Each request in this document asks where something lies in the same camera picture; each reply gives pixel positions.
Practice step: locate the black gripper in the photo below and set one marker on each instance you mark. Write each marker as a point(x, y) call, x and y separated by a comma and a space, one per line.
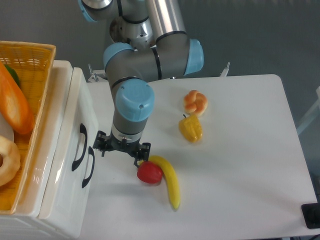
point(105, 143)

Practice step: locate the white drawer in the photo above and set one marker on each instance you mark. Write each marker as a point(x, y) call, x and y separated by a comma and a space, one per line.
point(64, 202)

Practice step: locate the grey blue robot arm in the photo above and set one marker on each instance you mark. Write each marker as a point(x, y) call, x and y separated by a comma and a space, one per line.
point(154, 45)

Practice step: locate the white drawer cabinet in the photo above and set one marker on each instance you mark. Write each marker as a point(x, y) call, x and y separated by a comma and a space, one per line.
point(24, 223)

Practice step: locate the yellow toy banana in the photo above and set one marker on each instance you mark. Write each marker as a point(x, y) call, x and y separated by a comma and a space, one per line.
point(171, 179)

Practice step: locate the yellow toy bell pepper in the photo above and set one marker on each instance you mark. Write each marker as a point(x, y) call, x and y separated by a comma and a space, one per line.
point(191, 129)

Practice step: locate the orange knotted bread toy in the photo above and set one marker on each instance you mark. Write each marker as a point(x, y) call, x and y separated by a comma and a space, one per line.
point(195, 103)

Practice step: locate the beige toy donut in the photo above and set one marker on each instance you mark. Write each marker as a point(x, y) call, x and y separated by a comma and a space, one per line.
point(11, 160)

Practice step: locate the orange toy baguette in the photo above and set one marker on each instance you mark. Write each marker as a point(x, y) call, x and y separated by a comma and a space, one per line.
point(14, 106)

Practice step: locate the white toy item in basket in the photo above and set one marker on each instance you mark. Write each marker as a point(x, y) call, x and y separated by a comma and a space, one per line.
point(5, 129)

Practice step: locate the yellow woven plastic basket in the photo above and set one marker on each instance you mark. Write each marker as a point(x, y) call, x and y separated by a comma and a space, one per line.
point(32, 63)

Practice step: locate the green toy pepper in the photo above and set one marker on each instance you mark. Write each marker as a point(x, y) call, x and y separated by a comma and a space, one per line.
point(13, 74)

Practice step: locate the black device at table edge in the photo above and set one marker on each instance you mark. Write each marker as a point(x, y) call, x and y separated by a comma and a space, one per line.
point(311, 214)

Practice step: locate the black drawer handle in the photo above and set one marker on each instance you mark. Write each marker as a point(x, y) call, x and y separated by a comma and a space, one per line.
point(90, 166)
point(81, 147)

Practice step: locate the black top drawer handle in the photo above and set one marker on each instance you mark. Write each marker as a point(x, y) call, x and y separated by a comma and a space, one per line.
point(81, 147)

